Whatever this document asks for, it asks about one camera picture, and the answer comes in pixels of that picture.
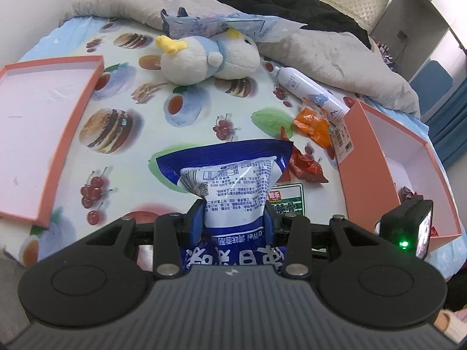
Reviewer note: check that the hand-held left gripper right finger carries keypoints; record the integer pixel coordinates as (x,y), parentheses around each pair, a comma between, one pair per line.
(270,226)

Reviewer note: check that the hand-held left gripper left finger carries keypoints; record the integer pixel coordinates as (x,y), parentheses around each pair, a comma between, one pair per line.
(197,220)

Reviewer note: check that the bright red snack packet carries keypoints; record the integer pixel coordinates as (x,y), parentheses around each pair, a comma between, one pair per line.
(435,231)

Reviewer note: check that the dark red snack packet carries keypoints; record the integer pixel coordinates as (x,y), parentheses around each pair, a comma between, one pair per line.
(406,192)

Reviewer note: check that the blue white snack packet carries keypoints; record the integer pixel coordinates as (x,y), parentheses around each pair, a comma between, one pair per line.
(233,186)

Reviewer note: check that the pink cardboard box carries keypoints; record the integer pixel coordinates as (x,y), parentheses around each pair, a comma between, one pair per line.
(368,160)

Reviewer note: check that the person's right hand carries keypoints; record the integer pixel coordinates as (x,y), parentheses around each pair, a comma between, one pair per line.
(445,322)

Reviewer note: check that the green edged snack packet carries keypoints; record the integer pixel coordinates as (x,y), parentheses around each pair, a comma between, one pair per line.
(292,200)

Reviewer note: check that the red crumpled snack packet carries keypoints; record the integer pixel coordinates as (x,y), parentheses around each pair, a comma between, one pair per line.
(304,164)

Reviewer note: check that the food print bed sheet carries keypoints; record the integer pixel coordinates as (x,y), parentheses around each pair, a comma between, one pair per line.
(197,127)

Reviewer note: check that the white barcode snack packet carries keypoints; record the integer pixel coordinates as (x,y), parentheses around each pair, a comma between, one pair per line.
(343,140)

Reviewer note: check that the orange snack packet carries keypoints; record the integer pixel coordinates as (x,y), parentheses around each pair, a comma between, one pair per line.
(313,125)

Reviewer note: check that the blue curtain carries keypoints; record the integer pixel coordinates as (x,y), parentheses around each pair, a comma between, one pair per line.
(452,124)

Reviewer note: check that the white spray bottle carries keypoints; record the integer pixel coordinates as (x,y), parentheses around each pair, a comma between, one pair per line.
(302,84)

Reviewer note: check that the blue chair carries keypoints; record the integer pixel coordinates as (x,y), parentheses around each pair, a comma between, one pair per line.
(432,80)

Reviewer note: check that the white blue plush bird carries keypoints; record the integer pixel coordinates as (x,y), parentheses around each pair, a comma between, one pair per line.
(204,60)

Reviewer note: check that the pile of small colourful items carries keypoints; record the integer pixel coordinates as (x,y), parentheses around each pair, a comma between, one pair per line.
(385,56)

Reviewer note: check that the grey blanket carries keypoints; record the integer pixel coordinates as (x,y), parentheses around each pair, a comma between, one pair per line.
(328,58)

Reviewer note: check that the pink cardboard box lid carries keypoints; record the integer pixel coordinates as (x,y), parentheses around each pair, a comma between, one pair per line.
(33,124)

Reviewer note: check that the crumpled blue plastic bag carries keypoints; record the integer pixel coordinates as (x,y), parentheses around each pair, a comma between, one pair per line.
(233,22)

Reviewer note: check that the grey wardrobe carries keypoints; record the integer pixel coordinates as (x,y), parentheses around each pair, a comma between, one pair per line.
(412,18)

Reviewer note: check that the black wall socket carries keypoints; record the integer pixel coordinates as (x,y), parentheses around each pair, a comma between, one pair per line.
(401,35)

